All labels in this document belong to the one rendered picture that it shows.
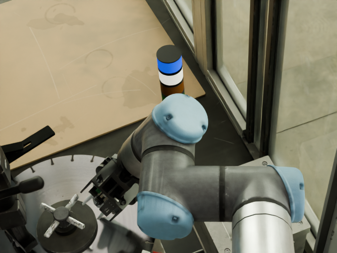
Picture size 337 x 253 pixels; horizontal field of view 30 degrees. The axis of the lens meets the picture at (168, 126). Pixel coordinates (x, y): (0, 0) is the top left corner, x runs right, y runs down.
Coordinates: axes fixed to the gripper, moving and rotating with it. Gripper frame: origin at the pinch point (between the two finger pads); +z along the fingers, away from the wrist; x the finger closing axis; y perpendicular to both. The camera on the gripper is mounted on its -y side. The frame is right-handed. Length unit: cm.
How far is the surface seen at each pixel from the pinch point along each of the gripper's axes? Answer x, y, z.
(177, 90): -4.0, -19.6, -14.0
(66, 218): -2.2, 7.1, 0.9
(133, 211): 5.7, -3.0, 0.0
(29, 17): -51, -53, 43
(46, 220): -4.6, 6.9, 7.1
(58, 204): -5.1, 3.2, 6.6
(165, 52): -10.1, -19.0, -19.6
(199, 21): -13, -55, 0
